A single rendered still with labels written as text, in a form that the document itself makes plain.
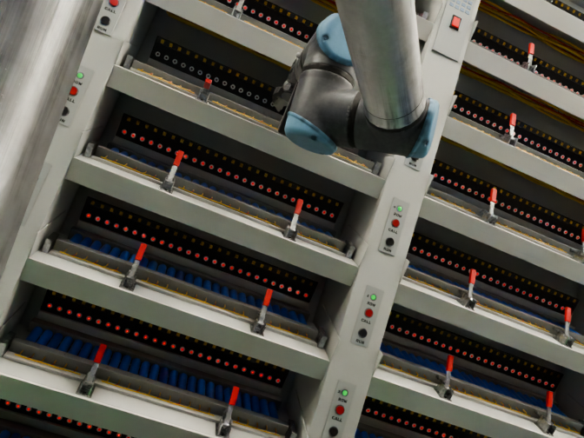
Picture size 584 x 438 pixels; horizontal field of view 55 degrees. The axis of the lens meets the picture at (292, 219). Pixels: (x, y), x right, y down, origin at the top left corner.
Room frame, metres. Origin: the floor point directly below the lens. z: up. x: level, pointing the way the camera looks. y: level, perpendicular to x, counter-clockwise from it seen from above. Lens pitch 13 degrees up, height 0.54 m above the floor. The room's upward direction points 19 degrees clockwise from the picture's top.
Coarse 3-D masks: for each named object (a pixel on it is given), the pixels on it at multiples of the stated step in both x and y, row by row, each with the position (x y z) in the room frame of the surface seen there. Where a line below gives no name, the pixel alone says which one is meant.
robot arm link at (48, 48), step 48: (0, 0) 0.29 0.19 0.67; (48, 0) 0.30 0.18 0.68; (96, 0) 0.34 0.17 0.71; (0, 48) 0.30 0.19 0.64; (48, 48) 0.31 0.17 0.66; (0, 96) 0.30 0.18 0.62; (48, 96) 0.33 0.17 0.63; (0, 144) 0.31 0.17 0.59; (48, 144) 0.35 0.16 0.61; (0, 192) 0.32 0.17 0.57; (0, 240) 0.34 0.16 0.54
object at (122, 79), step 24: (120, 48) 1.01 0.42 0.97; (120, 72) 1.03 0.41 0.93; (168, 72) 1.20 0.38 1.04; (144, 96) 1.05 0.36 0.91; (168, 96) 1.05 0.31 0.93; (192, 120) 1.07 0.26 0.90; (216, 120) 1.08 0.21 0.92; (240, 120) 1.08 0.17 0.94; (264, 144) 1.10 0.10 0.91; (288, 144) 1.10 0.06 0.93; (312, 168) 1.13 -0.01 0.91; (336, 168) 1.13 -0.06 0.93; (384, 168) 1.17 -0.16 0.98
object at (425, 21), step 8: (312, 0) 1.25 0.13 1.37; (320, 0) 1.22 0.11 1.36; (328, 0) 1.21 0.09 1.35; (328, 8) 1.25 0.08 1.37; (336, 8) 1.23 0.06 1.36; (432, 8) 1.18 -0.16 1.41; (440, 8) 1.13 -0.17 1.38; (416, 16) 1.14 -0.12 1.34; (424, 16) 1.18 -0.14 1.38; (432, 16) 1.17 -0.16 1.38; (424, 24) 1.15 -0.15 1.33; (432, 24) 1.15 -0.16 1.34; (424, 32) 1.15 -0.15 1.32; (424, 40) 1.16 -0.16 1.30
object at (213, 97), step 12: (144, 72) 1.06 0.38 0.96; (156, 72) 1.08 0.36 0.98; (180, 84) 1.09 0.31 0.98; (192, 84) 1.09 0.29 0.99; (216, 96) 1.11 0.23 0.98; (228, 108) 1.10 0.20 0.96; (240, 108) 1.12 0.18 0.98; (264, 120) 1.13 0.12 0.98; (348, 156) 1.17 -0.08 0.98; (360, 156) 1.18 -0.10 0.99
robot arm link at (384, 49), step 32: (352, 0) 0.51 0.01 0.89; (384, 0) 0.50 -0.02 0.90; (352, 32) 0.56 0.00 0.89; (384, 32) 0.55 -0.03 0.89; (416, 32) 0.58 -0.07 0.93; (384, 64) 0.60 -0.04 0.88; (416, 64) 0.63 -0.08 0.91; (384, 96) 0.66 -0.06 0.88; (416, 96) 0.68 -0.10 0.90; (352, 128) 0.79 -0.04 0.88; (384, 128) 0.73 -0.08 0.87; (416, 128) 0.74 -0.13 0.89
